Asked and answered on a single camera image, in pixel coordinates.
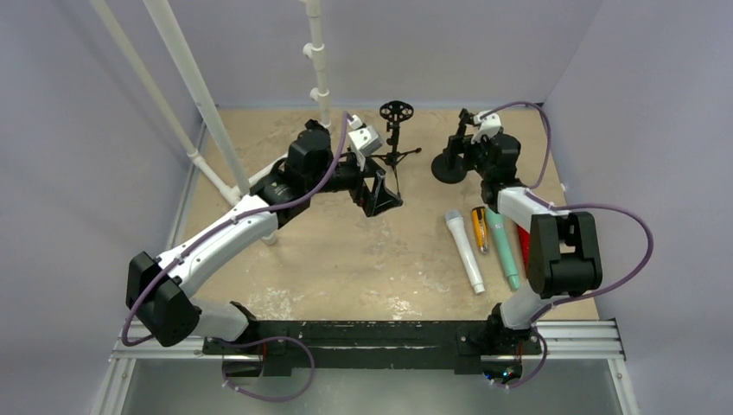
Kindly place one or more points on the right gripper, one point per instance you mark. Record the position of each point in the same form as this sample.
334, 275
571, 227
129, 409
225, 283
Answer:
458, 148

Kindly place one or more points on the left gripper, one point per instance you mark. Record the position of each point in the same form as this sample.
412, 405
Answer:
379, 198

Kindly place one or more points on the black round-base mic stand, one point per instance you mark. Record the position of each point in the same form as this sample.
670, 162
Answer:
448, 166

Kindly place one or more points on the yellow utility knife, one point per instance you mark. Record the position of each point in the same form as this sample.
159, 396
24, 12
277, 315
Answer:
478, 217

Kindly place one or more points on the white microphone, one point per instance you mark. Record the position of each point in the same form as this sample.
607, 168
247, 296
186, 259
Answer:
455, 223

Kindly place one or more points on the teal toy microphone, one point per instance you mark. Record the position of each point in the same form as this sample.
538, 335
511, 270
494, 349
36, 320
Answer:
496, 225

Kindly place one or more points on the black tripod stand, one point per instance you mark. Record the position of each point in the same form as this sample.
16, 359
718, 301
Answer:
315, 125
395, 112

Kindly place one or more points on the red glitter microphone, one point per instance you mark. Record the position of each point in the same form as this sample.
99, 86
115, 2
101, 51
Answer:
524, 245

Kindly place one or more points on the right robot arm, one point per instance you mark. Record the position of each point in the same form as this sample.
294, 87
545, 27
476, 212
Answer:
564, 256

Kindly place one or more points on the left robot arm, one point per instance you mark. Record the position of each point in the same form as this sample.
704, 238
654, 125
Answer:
160, 289

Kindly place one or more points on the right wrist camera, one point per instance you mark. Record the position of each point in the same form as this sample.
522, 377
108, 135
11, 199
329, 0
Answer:
488, 125

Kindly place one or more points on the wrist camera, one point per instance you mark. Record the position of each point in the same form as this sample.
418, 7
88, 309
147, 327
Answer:
363, 140
488, 125

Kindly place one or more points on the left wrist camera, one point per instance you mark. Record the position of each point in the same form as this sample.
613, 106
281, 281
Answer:
363, 140

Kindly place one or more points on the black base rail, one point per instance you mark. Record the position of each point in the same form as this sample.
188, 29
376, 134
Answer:
464, 347

